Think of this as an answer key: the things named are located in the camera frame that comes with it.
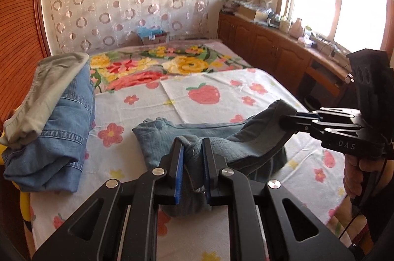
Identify teal grey pants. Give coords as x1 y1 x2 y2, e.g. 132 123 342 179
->
132 100 296 218

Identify right hand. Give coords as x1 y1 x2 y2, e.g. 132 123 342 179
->
343 154 393 199

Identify wooden side cabinet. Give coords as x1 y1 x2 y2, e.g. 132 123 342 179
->
217 12 357 109

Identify white strawberry flower blanket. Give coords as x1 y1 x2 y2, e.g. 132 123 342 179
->
31 69 348 247

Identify cardboard box on cabinet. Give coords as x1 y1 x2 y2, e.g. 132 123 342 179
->
238 5 268 22

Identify folded blue jeans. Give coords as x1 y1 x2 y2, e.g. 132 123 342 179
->
2 65 95 193

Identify large floral bedspread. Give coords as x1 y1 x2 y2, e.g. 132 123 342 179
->
90 40 250 94

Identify cardboard box with blue cloth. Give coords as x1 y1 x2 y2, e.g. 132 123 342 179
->
137 27 168 45

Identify folded beige garment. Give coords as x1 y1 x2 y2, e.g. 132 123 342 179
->
1 52 89 150

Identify wooden louvered wardrobe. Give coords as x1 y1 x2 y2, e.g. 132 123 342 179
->
1 0 50 122

